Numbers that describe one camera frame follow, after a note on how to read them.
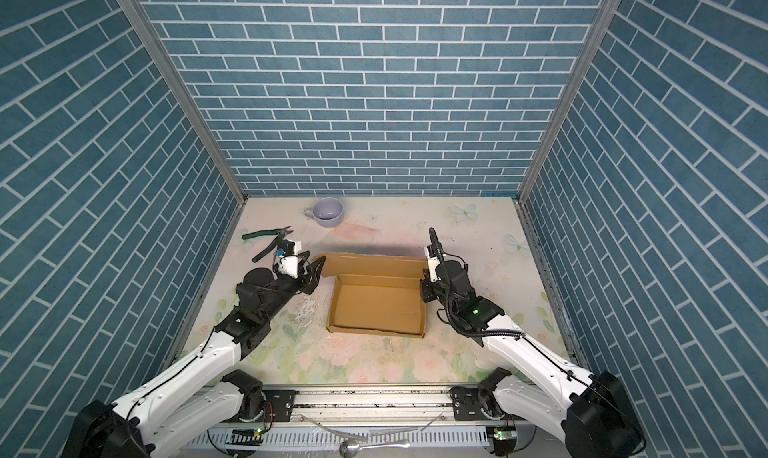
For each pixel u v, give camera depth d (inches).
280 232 42.6
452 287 23.2
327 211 43.8
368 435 27.8
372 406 29.7
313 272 28.0
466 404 29.1
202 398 22.4
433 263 28.0
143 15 29.2
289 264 26.5
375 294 36.6
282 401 29.1
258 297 23.1
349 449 26.2
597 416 15.6
